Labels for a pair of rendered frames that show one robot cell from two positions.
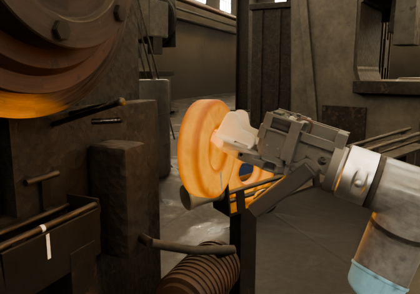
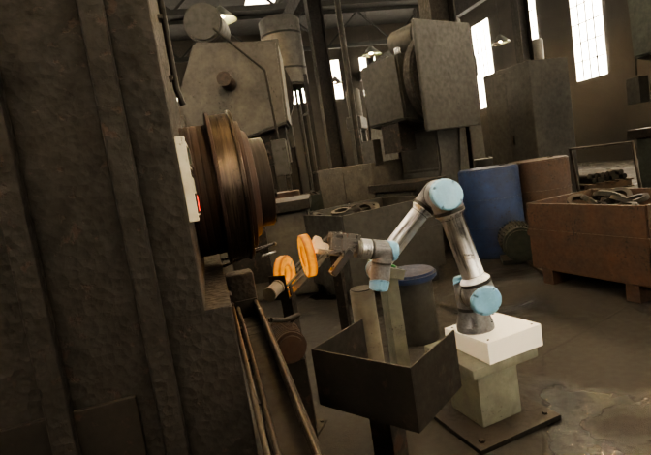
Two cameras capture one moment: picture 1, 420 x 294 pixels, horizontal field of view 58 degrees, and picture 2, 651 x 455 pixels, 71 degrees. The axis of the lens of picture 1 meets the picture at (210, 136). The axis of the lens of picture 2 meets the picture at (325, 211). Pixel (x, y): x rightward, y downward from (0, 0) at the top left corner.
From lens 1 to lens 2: 1.24 m
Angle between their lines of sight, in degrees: 39
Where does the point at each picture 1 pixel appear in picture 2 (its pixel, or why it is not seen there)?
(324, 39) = not seen: hidden behind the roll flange
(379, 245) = (380, 269)
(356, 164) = (366, 243)
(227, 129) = (317, 244)
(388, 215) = (380, 257)
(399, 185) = (381, 246)
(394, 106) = (285, 222)
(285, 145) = (343, 244)
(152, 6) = not seen: outside the picture
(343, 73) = not seen: hidden behind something
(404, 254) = (387, 269)
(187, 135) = (309, 249)
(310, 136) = (349, 238)
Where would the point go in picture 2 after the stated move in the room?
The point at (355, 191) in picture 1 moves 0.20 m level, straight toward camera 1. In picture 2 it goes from (368, 253) to (392, 261)
